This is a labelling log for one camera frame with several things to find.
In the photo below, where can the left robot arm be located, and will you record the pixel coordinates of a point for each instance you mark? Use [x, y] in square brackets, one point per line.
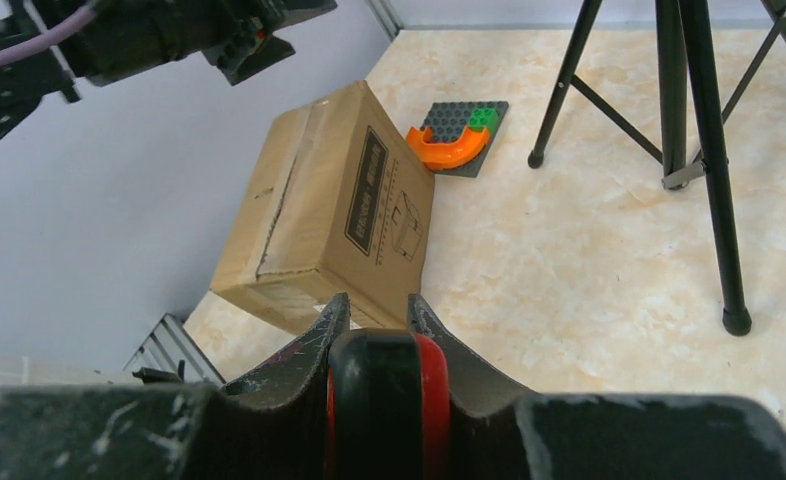
[46, 45]

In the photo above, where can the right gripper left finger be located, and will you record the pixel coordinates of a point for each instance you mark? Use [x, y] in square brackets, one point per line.
[269, 423]

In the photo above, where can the green toy brick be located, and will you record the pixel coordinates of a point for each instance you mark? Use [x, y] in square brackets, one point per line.
[484, 119]

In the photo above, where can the black tripod stand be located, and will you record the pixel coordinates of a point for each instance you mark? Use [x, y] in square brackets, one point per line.
[692, 119]

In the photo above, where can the grey toy brick baseplate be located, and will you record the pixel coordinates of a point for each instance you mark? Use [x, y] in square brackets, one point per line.
[455, 137]

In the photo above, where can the large cardboard box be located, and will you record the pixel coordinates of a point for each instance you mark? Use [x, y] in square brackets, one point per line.
[337, 203]

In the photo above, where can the red black utility knife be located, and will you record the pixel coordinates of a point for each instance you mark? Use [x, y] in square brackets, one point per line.
[388, 407]

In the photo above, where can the orange curved toy piece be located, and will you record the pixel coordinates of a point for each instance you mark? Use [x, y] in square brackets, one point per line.
[446, 156]

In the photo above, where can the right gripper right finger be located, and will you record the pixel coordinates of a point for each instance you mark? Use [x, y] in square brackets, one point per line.
[501, 429]

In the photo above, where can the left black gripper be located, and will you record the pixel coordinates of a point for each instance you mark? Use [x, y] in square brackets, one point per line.
[245, 41]

